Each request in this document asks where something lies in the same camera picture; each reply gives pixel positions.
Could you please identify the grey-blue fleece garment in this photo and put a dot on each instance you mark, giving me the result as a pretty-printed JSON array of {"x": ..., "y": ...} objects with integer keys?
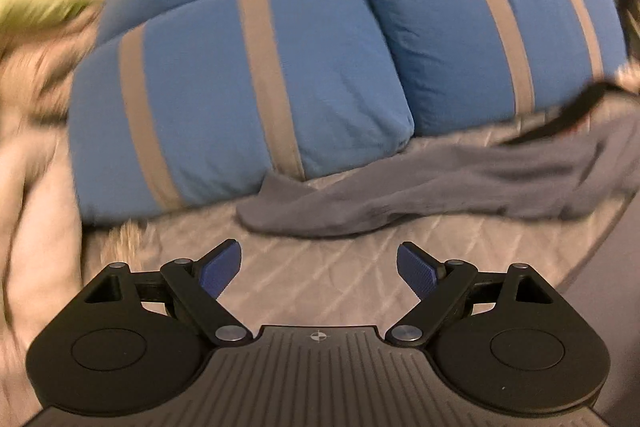
[{"x": 450, "y": 187}]

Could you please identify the grey quilted bedspread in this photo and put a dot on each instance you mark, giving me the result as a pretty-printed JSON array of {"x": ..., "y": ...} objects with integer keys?
[{"x": 325, "y": 267}]

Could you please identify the green cloth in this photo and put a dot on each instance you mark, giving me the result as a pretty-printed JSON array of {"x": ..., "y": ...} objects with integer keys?
[{"x": 40, "y": 7}]

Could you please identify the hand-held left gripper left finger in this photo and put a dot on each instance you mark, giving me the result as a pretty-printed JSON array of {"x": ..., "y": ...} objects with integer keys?
[{"x": 220, "y": 267}]

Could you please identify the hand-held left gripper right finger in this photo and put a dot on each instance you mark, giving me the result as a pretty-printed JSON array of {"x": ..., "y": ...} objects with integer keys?
[{"x": 417, "y": 269}]

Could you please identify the blue pillow with grey stripes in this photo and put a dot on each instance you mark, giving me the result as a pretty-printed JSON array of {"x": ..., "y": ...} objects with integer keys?
[
  {"x": 440, "y": 47},
  {"x": 210, "y": 107}
]

